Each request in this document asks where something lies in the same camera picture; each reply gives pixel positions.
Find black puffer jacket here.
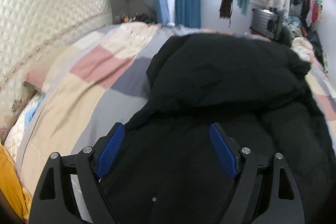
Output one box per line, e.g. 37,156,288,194
101,34,335,223

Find pile of clothes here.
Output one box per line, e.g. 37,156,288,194
283,15,328,73

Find yellow cartoon pillow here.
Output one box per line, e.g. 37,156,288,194
0,144,33,222

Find patchwork pastel quilt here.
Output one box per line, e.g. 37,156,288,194
15,22,336,198

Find pink pillow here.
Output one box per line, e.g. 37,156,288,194
23,46,69,93

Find dark grey suitcase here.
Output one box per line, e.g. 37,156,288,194
250,9,283,40

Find cream quilted headboard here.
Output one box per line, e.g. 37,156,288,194
0,0,113,143

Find green sock hanger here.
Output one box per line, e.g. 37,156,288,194
301,0,323,28

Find nightstand clutter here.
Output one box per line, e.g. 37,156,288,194
120,13,156,24

